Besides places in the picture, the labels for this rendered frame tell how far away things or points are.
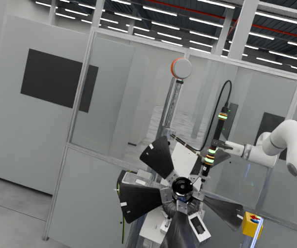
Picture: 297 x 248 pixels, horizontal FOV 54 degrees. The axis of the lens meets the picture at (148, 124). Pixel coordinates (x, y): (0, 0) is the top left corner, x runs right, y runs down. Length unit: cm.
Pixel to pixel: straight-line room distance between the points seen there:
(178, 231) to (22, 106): 276
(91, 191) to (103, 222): 30
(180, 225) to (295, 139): 75
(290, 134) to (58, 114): 289
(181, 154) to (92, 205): 109
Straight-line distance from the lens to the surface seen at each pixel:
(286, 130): 128
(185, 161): 204
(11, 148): 404
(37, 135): 383
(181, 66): 222
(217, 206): 168
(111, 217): 273
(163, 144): 178
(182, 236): 163
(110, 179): 263
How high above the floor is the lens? 174
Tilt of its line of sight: 8 degrees down
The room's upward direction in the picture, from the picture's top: 15 degrees clockwise
